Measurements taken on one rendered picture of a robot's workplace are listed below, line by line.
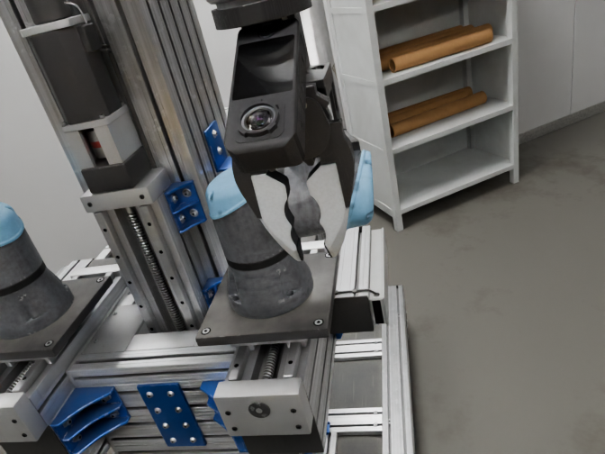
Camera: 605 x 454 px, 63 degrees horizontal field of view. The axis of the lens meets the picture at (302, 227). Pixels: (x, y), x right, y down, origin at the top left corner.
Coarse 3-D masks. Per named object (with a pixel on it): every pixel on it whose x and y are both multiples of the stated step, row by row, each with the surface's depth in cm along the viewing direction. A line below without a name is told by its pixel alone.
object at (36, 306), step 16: (48, 272) 96; (16, 288) 90; (32, 288) 92; (48, 288) 94; (64, 288) 98; (0, 304) 90; (16, 304) 90; (32, 304) 92; (48, 304) 93; (64, 304) 96; (0, 320) 91; (16, 320) 91; (32, 320) 92; (48, 320) 93; (0, 336) 93; (16, 336) 92
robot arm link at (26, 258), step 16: (0, 208) 89; (0, 224) 86; (16, 224) 90; (0, 240) 86; (16, 240) 89; (0, 256) 87; (16, 256) 89; (32, 256) 92; (0, 272) 88; (16, 272) 89; (32, 272) 92; (0, 288) 89
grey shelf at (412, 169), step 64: (384, 0) 245; (448, 0) 298; (512, 0) 264; (448, 64) 264; (512, 64) 279; (384, 128) 264; (448, 128) 281; (512, 128) 298; (384, 192) 292; (448, 192) 298
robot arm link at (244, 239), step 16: (224, 176) 78; (208, 192) 76; (224, 192) 73; (224, 208) 74; (240, 208) 73; (224, 224) 76; (240, 224) 75; (256, 224) 75; (224, 240) 78; (240, 240) 76; (256, 240) 76; (272, 240) 77; (240, 256) 78; (256, 256) 77; (272, 256) 78
